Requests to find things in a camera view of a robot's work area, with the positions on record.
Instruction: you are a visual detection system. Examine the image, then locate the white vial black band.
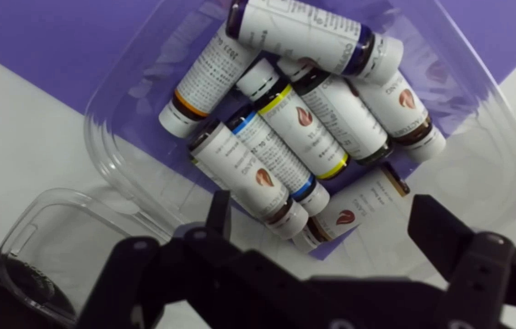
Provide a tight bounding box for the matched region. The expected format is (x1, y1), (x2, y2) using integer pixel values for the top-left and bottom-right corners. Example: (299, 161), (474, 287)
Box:
(278, 57), (395, 168)

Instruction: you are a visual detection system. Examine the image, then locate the purple-blue square mat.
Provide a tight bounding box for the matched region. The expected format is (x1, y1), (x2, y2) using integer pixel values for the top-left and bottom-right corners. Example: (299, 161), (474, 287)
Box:
(0, 0), (516, 261)

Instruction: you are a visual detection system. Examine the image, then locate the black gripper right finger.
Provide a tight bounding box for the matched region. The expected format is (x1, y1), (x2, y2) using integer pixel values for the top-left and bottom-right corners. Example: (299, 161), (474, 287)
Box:
(406, 192), (480, 285)

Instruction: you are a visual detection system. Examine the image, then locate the white vial dark brown band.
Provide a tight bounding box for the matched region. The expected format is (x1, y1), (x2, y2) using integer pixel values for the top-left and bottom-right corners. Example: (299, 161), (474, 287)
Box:
(189, 119), (311, 239)

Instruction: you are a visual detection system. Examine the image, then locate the clear plastic container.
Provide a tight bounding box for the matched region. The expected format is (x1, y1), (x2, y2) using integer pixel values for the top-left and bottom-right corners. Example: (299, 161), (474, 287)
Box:
(83, 0), (516, 265)
(0, 185), (178, 325)

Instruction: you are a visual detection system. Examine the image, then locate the white vial purple band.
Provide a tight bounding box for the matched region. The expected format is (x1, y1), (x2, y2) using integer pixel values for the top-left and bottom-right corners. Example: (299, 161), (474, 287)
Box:
(225, 0), (406, 86)

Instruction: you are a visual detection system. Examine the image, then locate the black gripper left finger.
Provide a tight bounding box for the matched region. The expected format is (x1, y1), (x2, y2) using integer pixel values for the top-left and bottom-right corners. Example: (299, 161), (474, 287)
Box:
(205, 188), (234, 241)

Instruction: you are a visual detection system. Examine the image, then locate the white vial yellow band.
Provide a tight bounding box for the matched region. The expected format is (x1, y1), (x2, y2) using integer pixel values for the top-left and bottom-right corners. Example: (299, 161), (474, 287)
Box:
(234, 57), (352, 183)

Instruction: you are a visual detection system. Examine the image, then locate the white vial blue band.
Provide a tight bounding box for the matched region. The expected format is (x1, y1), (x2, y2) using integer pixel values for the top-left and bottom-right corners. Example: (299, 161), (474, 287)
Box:
(227, 108), (333, 218)

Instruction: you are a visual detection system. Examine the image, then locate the white vial brown cap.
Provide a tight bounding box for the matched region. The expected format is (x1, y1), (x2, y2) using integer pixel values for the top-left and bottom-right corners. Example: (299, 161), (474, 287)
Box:
(348, 69), (449, 165)

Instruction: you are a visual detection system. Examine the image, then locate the white vial orange band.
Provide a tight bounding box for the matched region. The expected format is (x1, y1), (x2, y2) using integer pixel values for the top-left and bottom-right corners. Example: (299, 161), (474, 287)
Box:
(158, 24), (262, 141)

